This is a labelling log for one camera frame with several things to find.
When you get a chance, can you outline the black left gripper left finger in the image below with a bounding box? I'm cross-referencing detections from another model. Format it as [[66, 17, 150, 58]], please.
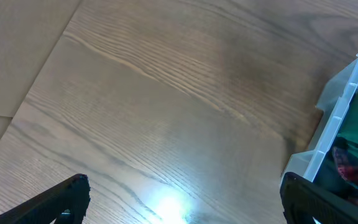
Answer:
[[0, 174, 91, 224]]

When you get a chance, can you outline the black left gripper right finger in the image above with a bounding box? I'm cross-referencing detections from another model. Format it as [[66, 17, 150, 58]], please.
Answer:
[[280, 172, 358, 224]]

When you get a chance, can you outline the red plaid flannel shirt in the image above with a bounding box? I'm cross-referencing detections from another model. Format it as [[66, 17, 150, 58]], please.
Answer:
[[331, 138, 358, 206]]

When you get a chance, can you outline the clear plastic storage bin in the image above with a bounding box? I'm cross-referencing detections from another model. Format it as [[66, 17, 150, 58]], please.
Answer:
[[283, 54, 358, 191]]

